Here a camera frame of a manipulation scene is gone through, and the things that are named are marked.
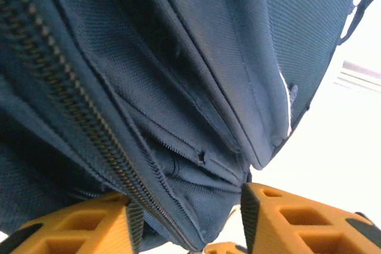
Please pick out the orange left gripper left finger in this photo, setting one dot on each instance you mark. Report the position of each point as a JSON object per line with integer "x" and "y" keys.
{"x": 74, "y": 230}

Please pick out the navy blue backpack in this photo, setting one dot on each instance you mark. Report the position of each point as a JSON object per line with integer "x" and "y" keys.
{"x": 149, "y": 72}

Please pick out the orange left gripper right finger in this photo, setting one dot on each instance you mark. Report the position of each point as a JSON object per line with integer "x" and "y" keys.
{"x": 297, "y": 224}

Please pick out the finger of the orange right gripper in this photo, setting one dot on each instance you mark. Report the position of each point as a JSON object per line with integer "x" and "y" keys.
{"x": 221, "y": 249}

